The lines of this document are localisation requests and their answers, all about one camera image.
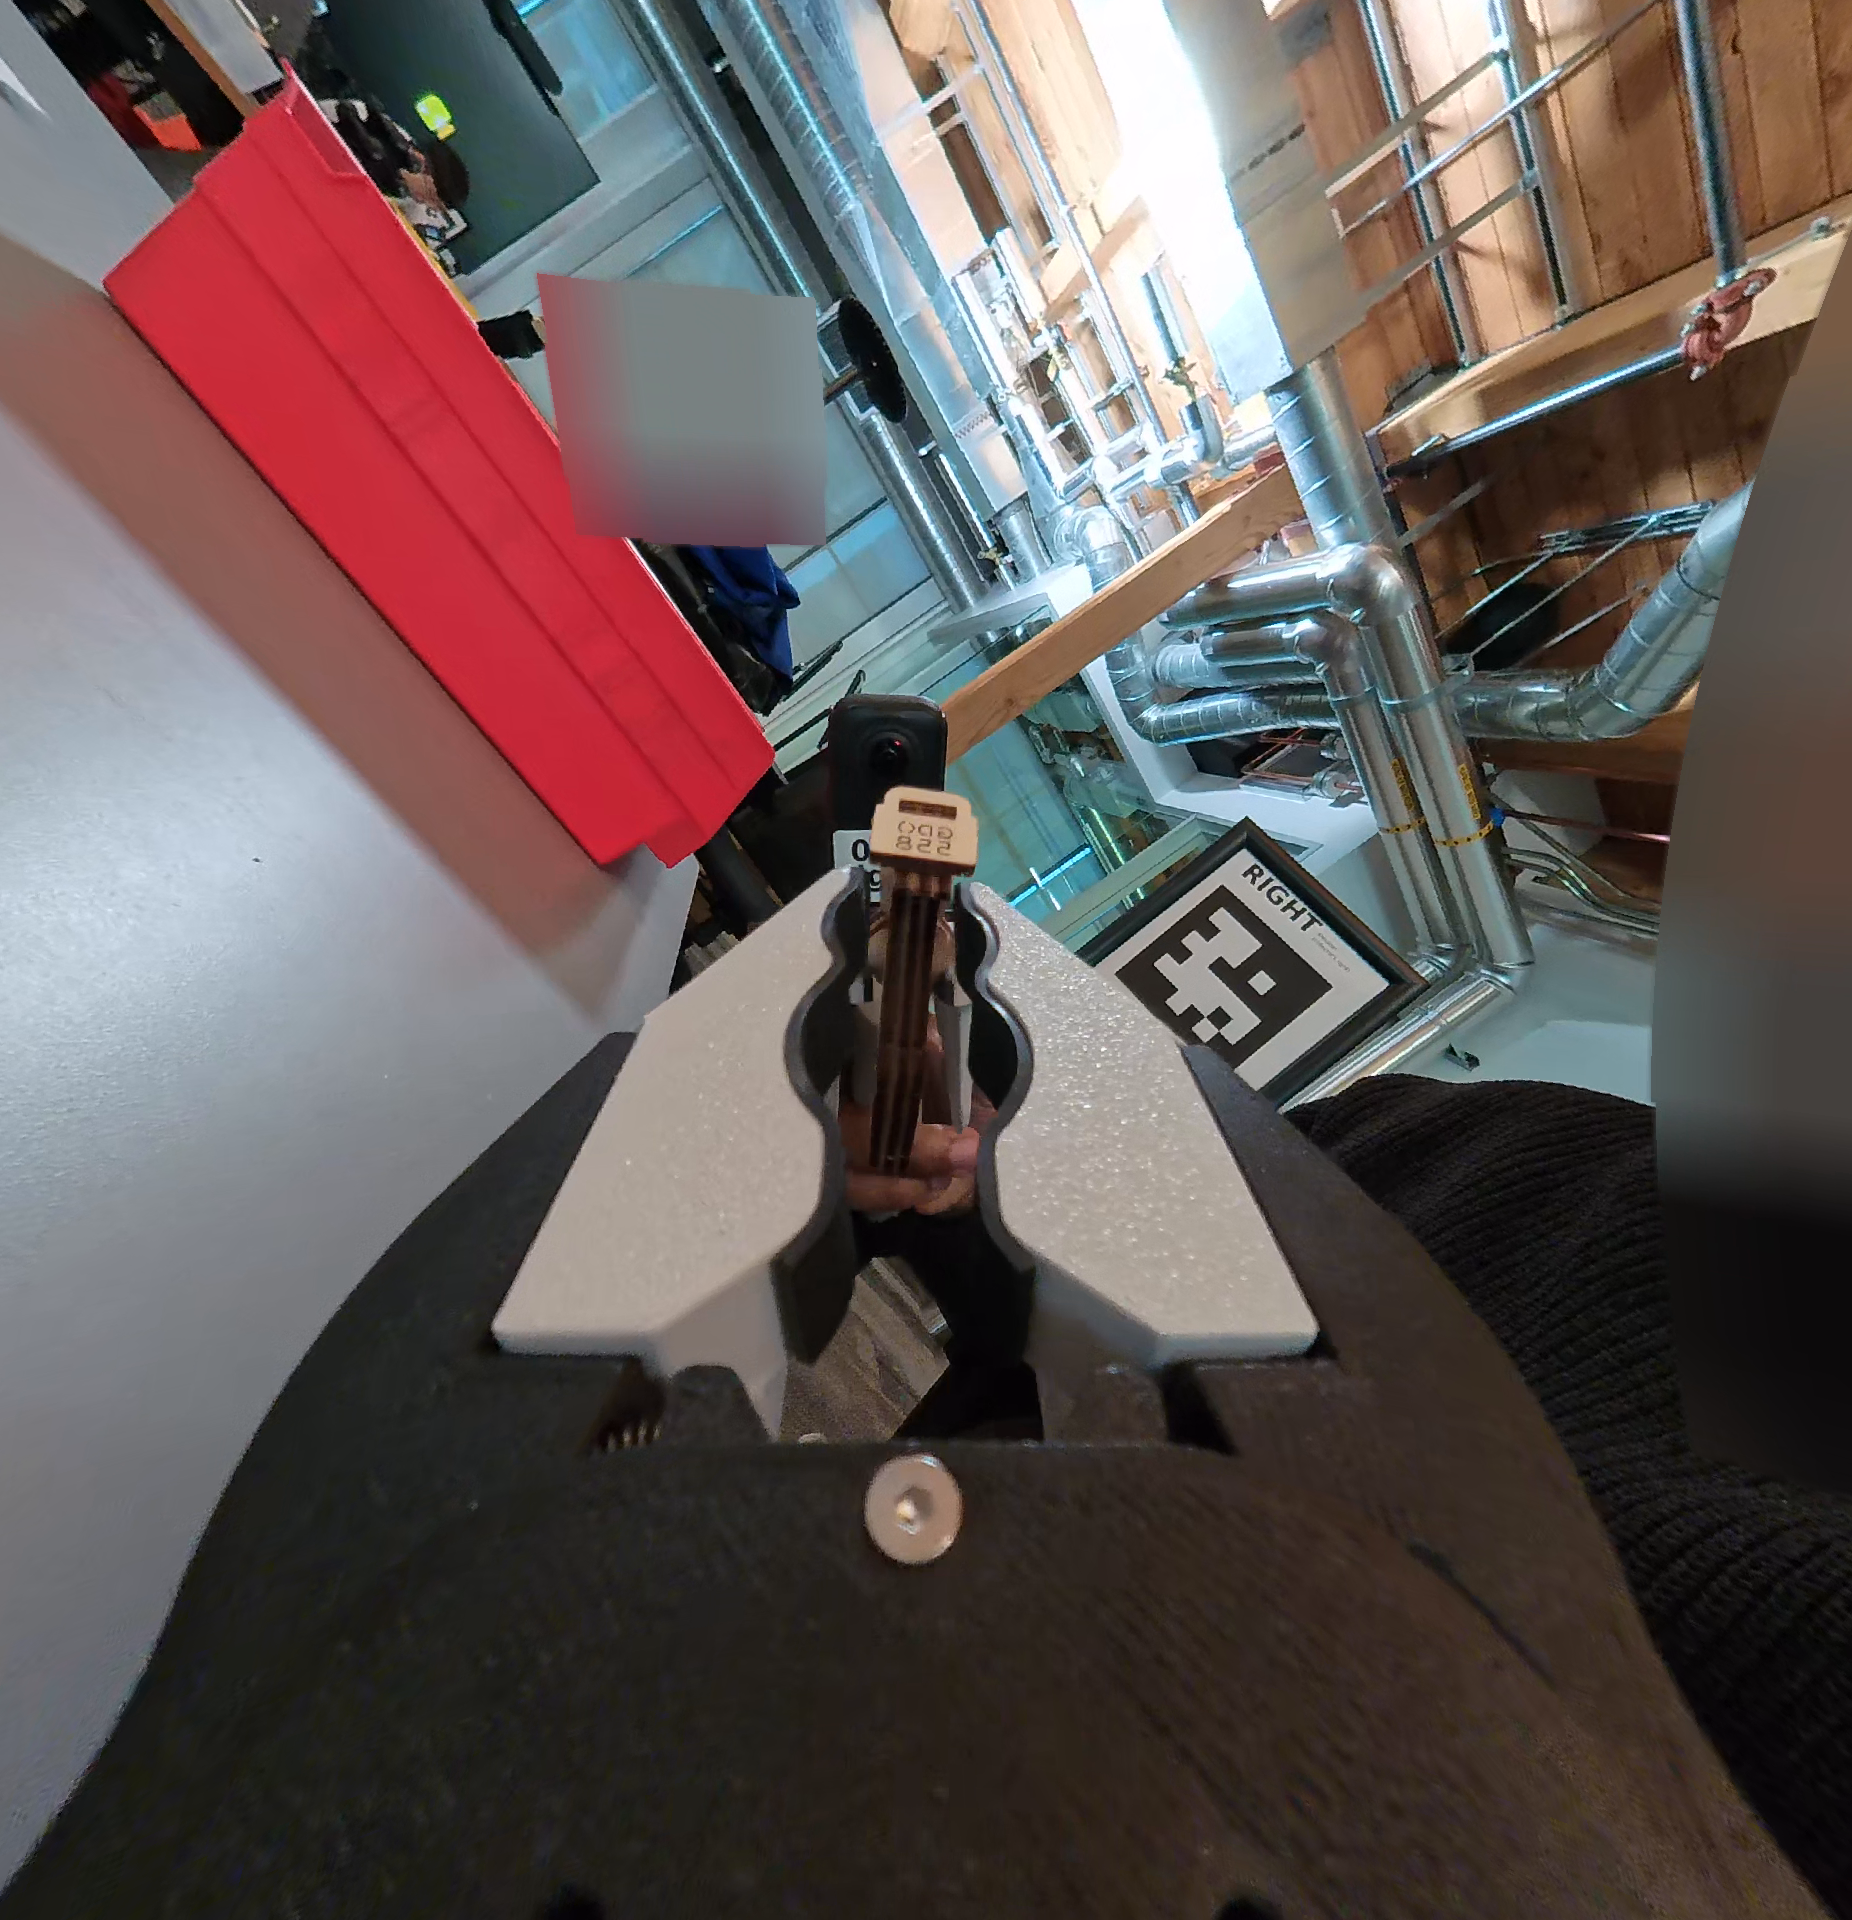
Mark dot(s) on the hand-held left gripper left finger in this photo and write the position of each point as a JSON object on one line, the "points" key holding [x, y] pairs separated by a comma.
{"points": [[686, 1141]]}

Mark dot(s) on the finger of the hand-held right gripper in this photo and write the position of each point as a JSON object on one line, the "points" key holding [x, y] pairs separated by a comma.
{"points": [[952, 1051]]}

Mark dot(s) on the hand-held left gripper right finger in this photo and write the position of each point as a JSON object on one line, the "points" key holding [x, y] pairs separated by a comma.
{"points": [[1137, 1171]]}

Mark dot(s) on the layered wooden puzzle piece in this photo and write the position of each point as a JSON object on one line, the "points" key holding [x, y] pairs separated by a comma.
{"points": [[905, 961]]}

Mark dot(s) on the person's right forearm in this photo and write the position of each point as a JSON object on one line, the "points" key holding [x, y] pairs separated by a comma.
{"points": [[1541, 1274]]}

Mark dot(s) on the person's right hand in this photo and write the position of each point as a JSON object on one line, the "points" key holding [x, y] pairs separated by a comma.
{"points": [[941, 1163]]}

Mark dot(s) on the black framed marker poster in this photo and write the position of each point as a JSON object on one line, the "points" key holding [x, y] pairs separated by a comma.
{"points": [[1256, 975]]}

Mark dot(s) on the wooden ceiling beam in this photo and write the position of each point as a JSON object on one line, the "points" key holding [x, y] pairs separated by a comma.
{"points": [[1137, 584]]}

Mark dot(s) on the black round disc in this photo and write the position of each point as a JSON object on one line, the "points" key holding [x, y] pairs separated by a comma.
{"points": [[866, 353]]}

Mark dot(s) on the bundle of silver insulated pipes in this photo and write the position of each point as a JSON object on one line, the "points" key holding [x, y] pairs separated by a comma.
{"points": [[1376, 674]]}

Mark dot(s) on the red plastic bin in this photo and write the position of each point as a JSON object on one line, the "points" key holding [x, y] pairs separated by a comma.
{"points": [[417, 494]]}

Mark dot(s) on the silver ceiling duct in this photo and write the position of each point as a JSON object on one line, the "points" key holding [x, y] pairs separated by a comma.
{"points": [[807, 181]]}

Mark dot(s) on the dark wall screen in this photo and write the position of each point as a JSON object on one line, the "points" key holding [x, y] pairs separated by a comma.
{"points": [[490, 135]]}

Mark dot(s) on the silver spiral duct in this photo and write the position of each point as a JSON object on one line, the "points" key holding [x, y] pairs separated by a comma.
{"points": [[1661, 631]]}

